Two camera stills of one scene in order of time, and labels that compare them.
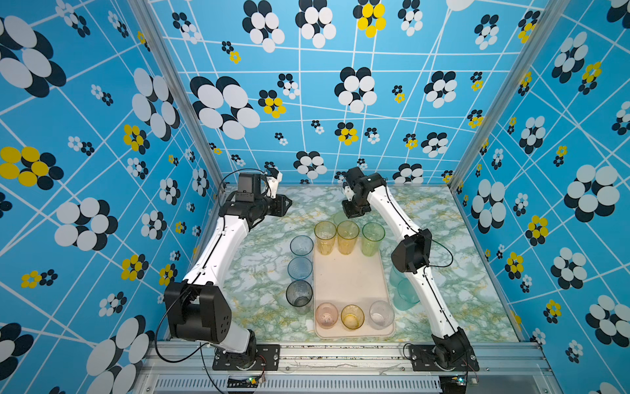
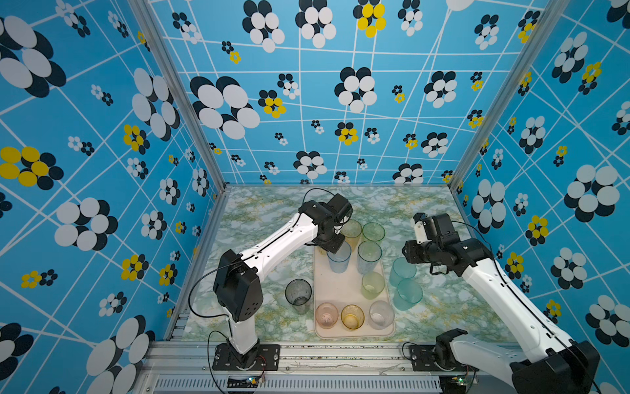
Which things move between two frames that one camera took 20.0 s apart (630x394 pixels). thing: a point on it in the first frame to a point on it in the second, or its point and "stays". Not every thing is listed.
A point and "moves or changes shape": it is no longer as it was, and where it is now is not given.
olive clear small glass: x=353 y=316 stays
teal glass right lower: x=406 y=296 stays
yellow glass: x=347 y=234 stays
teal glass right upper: x=395 y=276 stays
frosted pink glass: x=326 y=315 stays
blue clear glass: x=299 y=268 to x=339 y=262
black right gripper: x=349 y=213 to x=409 y=251
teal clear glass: x=301 y=245 moves or changes shape
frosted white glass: x=381 y=314 stays
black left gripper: x=280 y=208 to x=334 y=247
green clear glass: x=372 y=233 stays
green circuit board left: x=243 y=382 stays
